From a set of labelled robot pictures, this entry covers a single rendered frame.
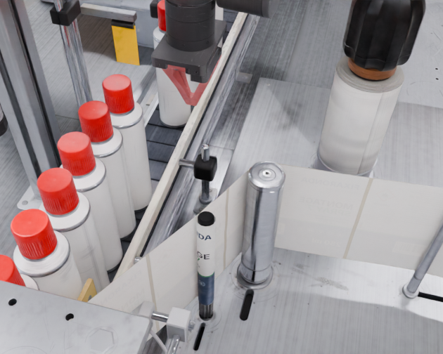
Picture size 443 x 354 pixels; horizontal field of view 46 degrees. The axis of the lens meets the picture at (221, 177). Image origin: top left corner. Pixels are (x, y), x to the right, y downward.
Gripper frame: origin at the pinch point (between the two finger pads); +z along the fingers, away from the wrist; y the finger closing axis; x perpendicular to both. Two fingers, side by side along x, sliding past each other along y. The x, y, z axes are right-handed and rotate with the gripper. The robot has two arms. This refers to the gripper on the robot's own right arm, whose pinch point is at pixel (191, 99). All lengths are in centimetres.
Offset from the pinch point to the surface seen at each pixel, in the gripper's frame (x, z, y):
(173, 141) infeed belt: 4.8, 13.6, 5.2
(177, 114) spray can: 5.1, 10.7, 8.4
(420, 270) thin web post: -31.9, 7.8, -13.0
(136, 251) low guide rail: 1.5, 10.3, -18.2
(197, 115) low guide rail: 1.8, 10.1, 8.5
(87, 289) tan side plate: 2.1, 3.3, -28.3
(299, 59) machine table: -10.3, 18.4, 41.2
